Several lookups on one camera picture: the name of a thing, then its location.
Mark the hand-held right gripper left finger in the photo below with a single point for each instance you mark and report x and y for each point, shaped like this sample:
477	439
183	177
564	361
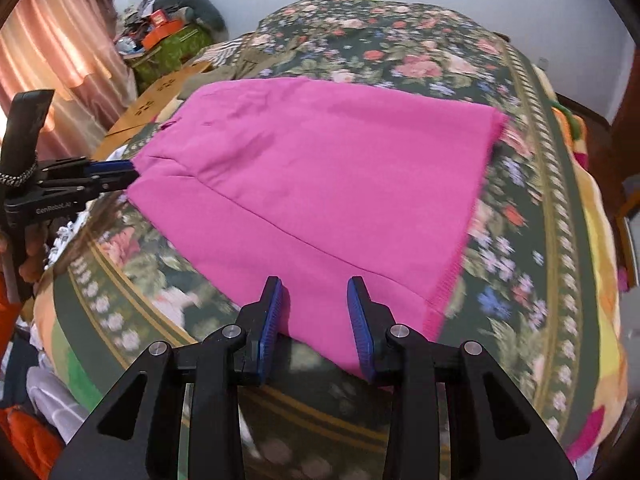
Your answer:
270	320

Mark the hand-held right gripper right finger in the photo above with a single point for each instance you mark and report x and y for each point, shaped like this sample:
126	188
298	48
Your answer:
361	325

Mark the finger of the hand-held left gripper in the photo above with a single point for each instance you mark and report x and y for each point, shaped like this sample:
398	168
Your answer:
112	166
111	181

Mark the pink pants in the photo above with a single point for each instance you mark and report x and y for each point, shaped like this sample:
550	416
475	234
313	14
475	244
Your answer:
320	180

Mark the person's left hand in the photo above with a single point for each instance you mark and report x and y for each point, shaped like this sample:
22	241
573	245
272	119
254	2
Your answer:
31	255

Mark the cardboard box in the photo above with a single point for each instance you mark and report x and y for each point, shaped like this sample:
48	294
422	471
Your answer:
152	97

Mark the green patterned box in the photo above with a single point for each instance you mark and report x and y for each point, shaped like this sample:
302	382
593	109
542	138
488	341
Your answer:
167	52

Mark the pink curtain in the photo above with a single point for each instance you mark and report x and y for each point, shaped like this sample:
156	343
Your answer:
55	50

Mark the orange box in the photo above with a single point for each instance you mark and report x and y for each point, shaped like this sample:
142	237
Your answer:
161	30

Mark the khaki garment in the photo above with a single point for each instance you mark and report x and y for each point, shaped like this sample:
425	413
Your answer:
252	57

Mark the grey plush toy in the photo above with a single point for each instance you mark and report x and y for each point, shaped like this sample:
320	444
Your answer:
202	7

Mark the floral green blanket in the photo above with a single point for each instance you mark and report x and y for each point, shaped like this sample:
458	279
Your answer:
450	160

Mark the pile of clothes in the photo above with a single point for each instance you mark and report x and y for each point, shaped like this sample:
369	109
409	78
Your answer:
25	390

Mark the yellow orange fleece blanket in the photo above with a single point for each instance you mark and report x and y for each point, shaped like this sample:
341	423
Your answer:
597	240

